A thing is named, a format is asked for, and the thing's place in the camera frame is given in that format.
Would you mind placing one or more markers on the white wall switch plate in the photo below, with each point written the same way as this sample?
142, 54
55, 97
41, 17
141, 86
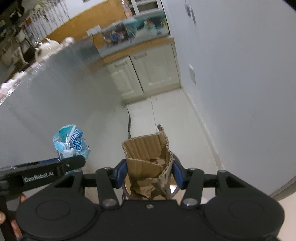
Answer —
192, 73

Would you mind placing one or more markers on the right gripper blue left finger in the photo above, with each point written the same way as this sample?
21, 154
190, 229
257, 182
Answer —
119, 174

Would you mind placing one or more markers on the blue white wrapper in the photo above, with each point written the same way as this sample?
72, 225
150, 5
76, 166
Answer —
69, 142

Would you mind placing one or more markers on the white cat-shaped ceramic pot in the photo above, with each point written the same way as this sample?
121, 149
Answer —
45, 49

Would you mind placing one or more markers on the brown round trash bin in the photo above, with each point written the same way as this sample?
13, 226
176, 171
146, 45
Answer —
172, 175

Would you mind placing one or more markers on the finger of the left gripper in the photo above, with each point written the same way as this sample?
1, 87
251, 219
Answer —
72, 163

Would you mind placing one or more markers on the person's left hand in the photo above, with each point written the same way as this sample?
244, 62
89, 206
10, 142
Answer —
9, 227

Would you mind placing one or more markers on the torn brown cardboard piece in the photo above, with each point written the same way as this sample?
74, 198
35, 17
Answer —
152, 143

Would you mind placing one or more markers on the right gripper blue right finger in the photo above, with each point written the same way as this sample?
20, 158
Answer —
178, 172

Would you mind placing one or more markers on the glass fish tank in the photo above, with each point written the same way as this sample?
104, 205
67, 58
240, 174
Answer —
150, 25

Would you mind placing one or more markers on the cream lower cabinet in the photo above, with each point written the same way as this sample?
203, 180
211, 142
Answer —
146, 73

